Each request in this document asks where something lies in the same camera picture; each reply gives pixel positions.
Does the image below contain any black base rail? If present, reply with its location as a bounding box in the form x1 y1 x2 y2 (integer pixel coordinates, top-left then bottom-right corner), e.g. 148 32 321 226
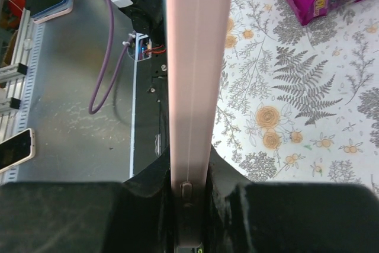
130 34 169 177

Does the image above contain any phone in beige case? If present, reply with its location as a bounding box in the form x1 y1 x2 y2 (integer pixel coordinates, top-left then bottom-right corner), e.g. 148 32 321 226
0 128 36 173

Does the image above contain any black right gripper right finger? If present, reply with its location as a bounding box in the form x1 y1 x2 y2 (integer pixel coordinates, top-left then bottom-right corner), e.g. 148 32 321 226
203 149 378 252

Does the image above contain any phone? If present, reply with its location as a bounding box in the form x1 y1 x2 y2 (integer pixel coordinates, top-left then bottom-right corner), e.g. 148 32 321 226
0 128 36 173
165 0 231 248

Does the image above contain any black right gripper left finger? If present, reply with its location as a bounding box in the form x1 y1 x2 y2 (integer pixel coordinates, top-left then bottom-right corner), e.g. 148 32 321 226
1 149 172 252

